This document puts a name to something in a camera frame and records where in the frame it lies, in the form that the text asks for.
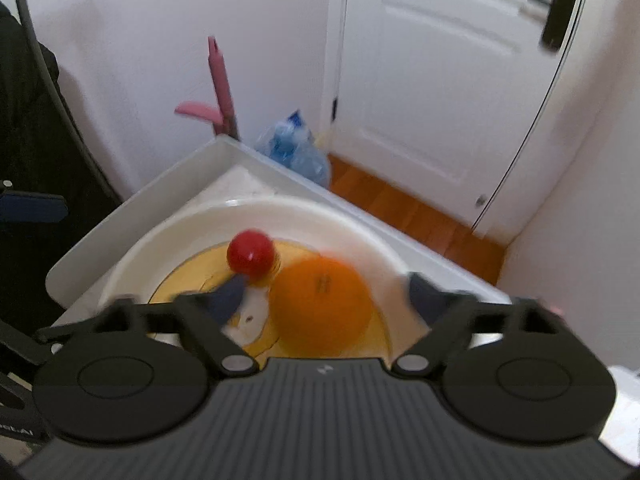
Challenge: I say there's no small red tomato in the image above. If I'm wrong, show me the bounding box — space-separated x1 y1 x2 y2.
226 229 276 277

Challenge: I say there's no black door handle lock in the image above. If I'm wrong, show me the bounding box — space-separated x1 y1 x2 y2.
522 0 582 52

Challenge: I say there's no white bowl with yellow pattern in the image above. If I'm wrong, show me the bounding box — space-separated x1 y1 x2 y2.
97 197 433 361

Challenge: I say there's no blue plastic bag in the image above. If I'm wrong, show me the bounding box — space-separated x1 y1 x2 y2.
255 109 332 188

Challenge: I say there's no pink long-handled tool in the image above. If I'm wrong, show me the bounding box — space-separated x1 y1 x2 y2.
174 35 242 142

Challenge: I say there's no orange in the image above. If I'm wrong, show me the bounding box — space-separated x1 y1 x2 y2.
269 256 375 347

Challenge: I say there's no white panelled door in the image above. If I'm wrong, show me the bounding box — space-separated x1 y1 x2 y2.
330 0 596 241

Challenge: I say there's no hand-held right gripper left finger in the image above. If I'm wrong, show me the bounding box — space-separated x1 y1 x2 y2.
92 274 261 376

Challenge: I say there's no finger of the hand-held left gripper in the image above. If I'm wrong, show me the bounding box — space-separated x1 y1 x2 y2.
0 320 98 366
0 191 68 225

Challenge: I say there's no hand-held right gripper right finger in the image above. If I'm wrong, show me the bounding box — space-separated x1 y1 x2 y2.
392 272 571 376

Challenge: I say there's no dark cloth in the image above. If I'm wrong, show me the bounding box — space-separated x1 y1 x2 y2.
0 2 123 371

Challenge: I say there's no white rimmed tray table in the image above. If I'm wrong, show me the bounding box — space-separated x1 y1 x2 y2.
45 137 513 361

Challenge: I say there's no black curved rod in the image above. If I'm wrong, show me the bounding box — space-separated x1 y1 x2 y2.
10 0 123 203

